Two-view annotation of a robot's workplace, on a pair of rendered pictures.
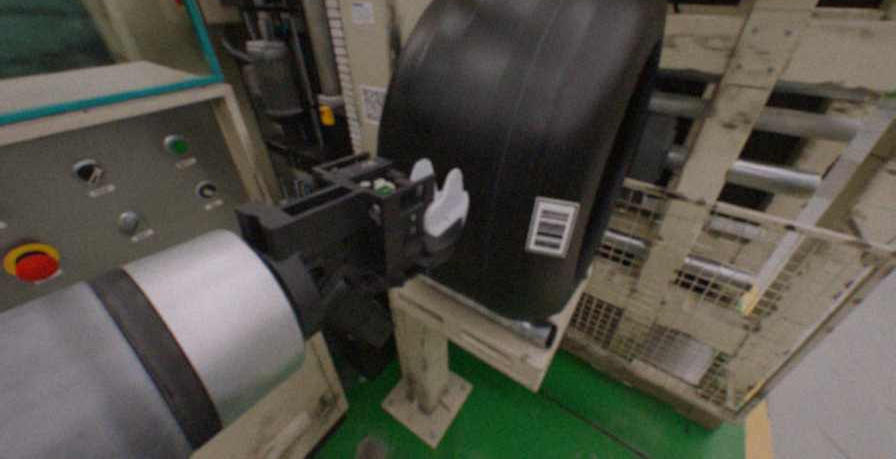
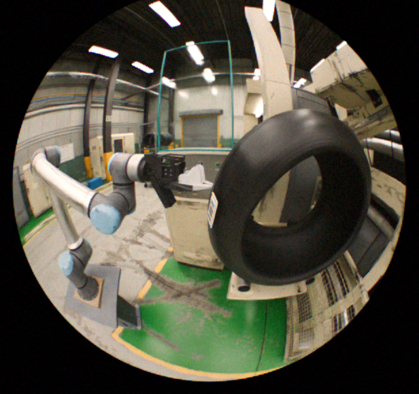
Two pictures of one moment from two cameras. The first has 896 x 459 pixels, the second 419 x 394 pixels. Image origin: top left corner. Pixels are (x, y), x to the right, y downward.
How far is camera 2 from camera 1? 35 cm
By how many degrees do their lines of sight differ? 62
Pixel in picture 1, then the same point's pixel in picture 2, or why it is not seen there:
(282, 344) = (133, 169)
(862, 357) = not seen: outside the picture
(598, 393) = (277, 332)
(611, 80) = (264, 147)
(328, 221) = (152, 158)
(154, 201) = (207, 175)
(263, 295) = (136, 161)
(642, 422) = (275, 346)
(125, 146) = (208, 160)
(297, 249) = (146, 160)
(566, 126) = (232, 163)
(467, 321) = not seen: hidden behind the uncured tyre
